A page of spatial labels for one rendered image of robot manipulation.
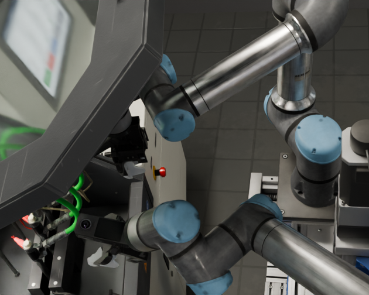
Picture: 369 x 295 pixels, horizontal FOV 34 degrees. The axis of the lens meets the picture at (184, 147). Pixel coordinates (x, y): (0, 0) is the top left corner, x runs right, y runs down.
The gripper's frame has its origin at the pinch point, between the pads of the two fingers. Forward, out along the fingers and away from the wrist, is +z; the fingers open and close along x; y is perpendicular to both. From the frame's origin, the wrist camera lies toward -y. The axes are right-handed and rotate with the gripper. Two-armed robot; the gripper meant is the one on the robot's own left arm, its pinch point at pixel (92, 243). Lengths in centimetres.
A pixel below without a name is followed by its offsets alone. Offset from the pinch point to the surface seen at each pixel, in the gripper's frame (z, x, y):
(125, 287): 31.7, -1.0, 24.4
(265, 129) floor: 110, 113, 121
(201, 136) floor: 132, 106, 96
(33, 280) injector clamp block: 47.1, -2.9, 3.0
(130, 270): 32.4, 4.3, 25.4
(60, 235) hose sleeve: 24.1, 5.7, 0.1
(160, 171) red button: 52, 44, 38
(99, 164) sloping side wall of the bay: 40, 34, 12
